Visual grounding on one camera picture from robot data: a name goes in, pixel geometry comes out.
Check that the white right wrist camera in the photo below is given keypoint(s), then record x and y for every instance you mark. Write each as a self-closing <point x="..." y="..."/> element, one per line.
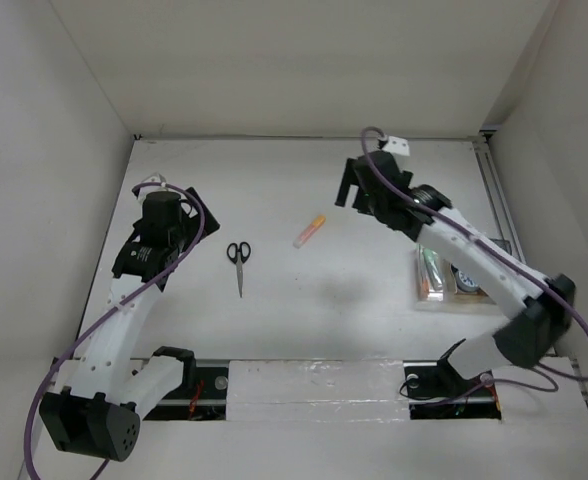
<point x="395" y="145"/>

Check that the green highlighter clear cap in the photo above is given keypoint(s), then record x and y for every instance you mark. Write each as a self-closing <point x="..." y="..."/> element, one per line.
<point x="434" y="267"/>

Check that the aluminium side rail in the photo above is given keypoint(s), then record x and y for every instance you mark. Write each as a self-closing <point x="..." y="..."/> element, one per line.
<point x="506" y="225"/>

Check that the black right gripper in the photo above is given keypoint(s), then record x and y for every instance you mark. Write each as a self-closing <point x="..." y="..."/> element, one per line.
<point x="350" y="180"/>

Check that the orange highlighter grey cap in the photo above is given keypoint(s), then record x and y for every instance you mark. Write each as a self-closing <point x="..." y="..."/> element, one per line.
<point x="424" y="285"/>

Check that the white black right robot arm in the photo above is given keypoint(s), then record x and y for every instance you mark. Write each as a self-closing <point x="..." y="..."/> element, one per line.
<point x="532" y="303"/>

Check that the clear plastic tray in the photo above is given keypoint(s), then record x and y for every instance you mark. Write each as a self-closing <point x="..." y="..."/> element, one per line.
<point x="435" y="297"/>

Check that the pink highlighter yellow cap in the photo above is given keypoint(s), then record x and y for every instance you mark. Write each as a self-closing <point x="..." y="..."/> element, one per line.
<point x="309" y="231"/>

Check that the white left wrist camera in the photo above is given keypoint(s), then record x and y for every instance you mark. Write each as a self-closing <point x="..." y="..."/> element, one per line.
<point x="155" y="180"/>

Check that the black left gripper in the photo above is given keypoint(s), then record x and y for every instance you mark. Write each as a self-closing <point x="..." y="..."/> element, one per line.
<point x="191" y="230"/>

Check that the black handled scissors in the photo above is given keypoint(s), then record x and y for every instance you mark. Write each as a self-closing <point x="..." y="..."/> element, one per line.
<point x="238" y="253"/>

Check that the wooden tray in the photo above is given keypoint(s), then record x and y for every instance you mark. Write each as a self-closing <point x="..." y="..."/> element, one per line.
<point x="479" y="299"/>

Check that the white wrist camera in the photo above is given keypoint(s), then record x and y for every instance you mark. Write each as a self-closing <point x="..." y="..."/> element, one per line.
<point x="395" y="145"/>
<point x="155" y="180"/>

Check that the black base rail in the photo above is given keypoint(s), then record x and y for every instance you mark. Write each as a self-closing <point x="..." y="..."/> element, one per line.
<point x="427" y="399"/>

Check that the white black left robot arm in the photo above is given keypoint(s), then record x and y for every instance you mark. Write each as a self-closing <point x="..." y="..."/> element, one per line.
<point x="99" y="411"/>

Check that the smoked grey plastic tray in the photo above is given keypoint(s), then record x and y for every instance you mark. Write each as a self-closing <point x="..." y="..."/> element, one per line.
<point x="504" y="244"/>

